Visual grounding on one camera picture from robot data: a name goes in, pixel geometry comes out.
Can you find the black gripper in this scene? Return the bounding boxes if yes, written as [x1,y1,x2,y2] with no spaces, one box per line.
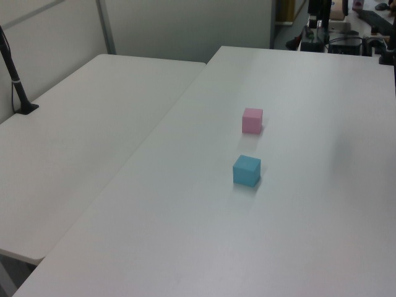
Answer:
[308,0,333,32]

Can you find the blue cube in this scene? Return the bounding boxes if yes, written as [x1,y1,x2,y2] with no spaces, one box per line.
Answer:
[232,154,262,188]

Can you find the pink cube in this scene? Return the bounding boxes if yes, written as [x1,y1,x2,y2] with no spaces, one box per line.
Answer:
[241,107,264,135]

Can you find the cardboard box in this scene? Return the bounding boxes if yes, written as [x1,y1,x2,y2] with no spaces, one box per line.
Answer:
[329,0,349,22]

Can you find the black equipment box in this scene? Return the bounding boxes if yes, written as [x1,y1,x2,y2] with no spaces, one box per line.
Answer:
[329,36,363,57]

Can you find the black table clamp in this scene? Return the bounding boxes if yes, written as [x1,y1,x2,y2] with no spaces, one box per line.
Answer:
[378,32,396,66]

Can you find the black camera stand pole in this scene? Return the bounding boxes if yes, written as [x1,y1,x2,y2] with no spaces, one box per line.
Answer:
[0,24,40,116]

